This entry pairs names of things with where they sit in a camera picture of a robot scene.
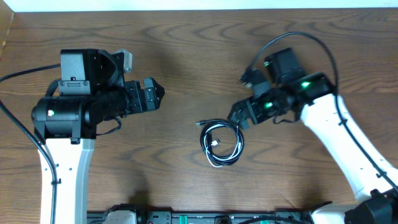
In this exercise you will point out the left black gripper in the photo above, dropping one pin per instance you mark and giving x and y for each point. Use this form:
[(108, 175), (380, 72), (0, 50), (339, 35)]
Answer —
[(153, 102)]

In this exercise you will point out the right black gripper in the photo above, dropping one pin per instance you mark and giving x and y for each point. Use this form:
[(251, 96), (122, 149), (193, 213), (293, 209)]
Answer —
[(250, 104)]

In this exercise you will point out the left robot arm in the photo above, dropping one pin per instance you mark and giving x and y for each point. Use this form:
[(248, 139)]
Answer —
[(92, 89)]

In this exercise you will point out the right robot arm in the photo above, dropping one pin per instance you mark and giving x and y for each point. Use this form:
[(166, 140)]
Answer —
[(313, 100)]

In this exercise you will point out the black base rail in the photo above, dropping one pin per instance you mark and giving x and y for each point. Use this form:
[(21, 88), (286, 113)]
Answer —
[(128, 213)]

